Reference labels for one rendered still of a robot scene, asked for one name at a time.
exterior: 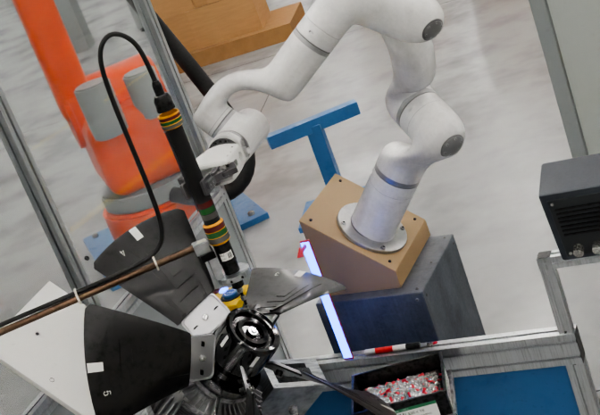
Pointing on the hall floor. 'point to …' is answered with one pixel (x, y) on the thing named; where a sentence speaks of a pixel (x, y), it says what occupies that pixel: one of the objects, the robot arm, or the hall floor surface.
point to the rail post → (584, 388)
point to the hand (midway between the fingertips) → (197, 186)
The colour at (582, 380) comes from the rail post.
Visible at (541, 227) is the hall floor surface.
